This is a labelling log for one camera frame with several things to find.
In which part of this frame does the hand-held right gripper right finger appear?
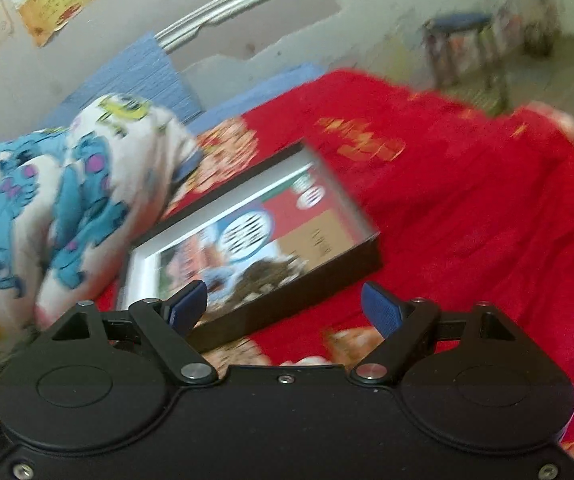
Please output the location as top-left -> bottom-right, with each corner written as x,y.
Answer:
352,281 -> 523,385

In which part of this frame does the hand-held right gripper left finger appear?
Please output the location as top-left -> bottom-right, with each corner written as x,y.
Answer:
42,280 -> 220,386

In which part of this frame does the blue fuzzy scrunchie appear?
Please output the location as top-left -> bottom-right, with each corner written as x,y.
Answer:
202,265 -> 240,306

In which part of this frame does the black shallow cardboard box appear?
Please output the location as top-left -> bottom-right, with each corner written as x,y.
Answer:
117,140 -> 383,353

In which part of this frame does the red bear printed blanket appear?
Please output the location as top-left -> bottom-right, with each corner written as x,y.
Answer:
102,69 -> 574,471

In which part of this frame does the cartoon monster printed comforter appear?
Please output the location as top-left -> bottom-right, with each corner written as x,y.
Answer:
0,92 -> 203,411

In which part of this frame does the blue bed sheet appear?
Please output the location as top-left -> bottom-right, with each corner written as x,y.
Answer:
187,62 -> 328,131

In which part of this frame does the blue pillow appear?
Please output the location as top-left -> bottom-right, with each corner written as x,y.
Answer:
32,30 -> 205,136

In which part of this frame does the blue-topped metal stool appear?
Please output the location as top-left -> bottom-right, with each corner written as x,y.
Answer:
422,12 -> 513,111

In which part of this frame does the silver bed headboard rail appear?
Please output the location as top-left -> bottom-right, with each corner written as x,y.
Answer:
154,0 -> 363,53

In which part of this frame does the orange bordered wall poster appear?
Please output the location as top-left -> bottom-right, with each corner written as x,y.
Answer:
4,0 -> 108,48

